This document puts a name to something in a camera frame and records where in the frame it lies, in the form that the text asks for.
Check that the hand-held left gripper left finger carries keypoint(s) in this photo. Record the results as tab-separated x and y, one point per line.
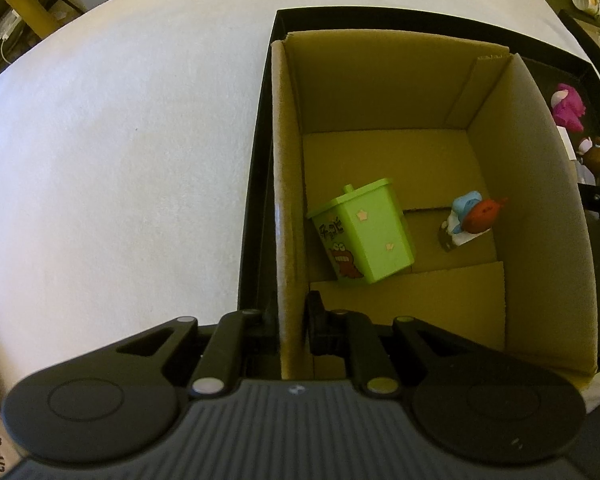
262	327

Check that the black shallow tray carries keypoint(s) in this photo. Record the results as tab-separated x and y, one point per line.
257	185

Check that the green toy bin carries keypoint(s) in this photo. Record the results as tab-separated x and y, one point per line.
375	235

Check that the brown-haired doll figure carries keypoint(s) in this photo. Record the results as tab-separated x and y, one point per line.
596	155

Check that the black framed cardboard tray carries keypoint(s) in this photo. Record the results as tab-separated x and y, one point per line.
585	27

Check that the cardboard box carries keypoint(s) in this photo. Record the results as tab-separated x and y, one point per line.
530	210

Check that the white plug charger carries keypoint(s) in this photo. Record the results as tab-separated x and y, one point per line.
566	144

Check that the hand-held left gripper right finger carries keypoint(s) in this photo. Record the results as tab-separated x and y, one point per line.
320	330

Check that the pink toy figure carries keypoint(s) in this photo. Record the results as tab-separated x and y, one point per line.
569	107

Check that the purple cube toy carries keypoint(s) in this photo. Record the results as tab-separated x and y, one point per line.
585	172

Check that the black chair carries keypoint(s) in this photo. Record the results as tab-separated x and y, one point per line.
10	25

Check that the blue-hatted small figure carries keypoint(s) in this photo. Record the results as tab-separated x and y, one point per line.
472	220

